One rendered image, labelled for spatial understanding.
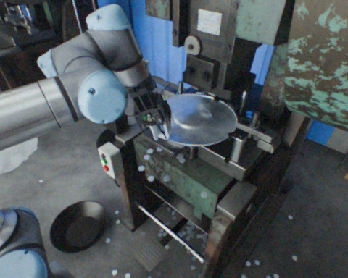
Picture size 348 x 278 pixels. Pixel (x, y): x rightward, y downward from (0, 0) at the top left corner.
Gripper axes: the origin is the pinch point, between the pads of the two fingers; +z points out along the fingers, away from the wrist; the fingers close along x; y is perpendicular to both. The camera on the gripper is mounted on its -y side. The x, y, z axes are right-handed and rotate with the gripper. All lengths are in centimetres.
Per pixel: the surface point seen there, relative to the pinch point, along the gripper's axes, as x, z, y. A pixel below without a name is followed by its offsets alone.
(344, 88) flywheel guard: 27.7, -23.4, 31.5
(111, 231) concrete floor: -55, 65, -14
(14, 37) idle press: -93, -22, -125
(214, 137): 13.5, 6.0, 1.7
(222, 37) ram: 23.1, -17.6, -9.0
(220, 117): 17.6, 7.4, -8.4
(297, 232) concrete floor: 42, 99, -4
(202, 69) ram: 16.2, -10.8, -9.3
